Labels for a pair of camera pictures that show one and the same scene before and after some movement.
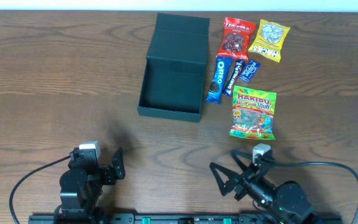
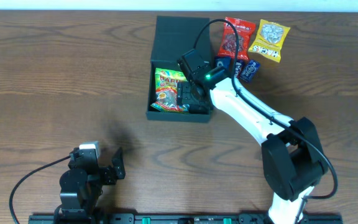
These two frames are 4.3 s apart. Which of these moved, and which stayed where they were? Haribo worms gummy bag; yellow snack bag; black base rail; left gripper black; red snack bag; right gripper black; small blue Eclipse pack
Moved: Haribo worms gummy bag; right gripper black
Stayed: left gripper black; red snack bag; yellow snack bag; black base rail; small blue Eclipse pack
